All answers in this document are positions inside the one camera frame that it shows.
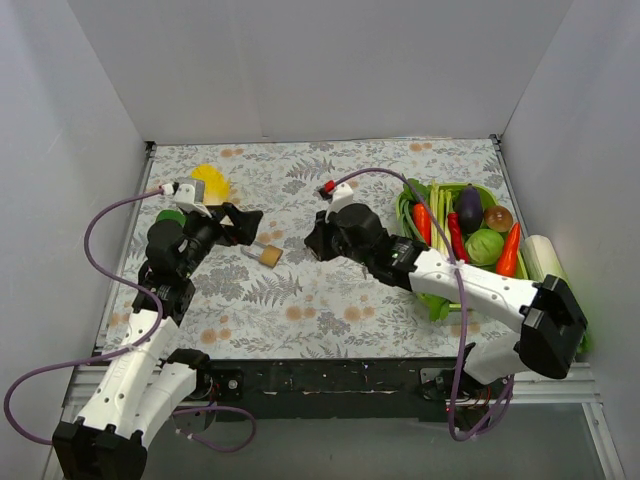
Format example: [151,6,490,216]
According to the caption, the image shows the green long beans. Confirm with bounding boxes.
[396,198,424,243]

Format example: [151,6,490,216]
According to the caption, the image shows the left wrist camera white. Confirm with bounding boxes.
[160,178,212,218]

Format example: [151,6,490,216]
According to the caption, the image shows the green plastic basket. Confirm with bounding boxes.
[395,182,530,311]

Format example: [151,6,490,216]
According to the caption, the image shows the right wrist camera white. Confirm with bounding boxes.
[319,180,354,222]

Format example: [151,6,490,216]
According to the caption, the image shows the orange carrot pepper right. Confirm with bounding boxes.
[496,222,521,277]

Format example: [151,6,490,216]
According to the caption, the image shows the round green cabbage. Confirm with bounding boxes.
[465,229,505,266]

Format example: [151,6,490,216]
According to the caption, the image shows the large green napa cabbage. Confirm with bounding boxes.
[521,233,596,351]

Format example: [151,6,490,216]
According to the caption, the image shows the white green scallions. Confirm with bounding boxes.
[429,180,452,256]

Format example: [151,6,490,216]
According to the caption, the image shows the green spinach leaves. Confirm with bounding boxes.
[397,178,431,207]

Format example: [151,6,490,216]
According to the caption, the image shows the red chili pepper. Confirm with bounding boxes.
[447,211,470,263]

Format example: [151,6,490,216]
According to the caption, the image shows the orange red pepper left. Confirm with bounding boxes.
[412,203,431,245]

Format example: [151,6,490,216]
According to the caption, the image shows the yellow napa cabbage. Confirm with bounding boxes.
[191,164,230,206]

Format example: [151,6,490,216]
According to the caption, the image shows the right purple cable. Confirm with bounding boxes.
[333,167,516,442]

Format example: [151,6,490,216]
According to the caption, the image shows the green bok choy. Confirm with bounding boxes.
[155,209,186,226]

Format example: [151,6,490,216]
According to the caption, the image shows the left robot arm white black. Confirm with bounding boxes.
[52,203,263,479]

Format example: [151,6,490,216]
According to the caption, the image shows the brown mushroom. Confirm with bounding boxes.
[484,205,514,233]

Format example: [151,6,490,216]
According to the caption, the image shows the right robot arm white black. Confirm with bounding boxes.
[305,203,587,398]

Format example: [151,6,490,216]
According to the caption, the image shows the large brass long-shackle padlock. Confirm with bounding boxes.
[241,241,283,268]

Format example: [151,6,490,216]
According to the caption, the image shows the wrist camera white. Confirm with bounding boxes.
[319,180,354,222]
[160,178,212,218]

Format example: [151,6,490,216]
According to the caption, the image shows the purple eggplant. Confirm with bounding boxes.
[454,184,484,235]

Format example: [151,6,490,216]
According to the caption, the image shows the floral table cloth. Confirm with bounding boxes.
[97,137,546,361]

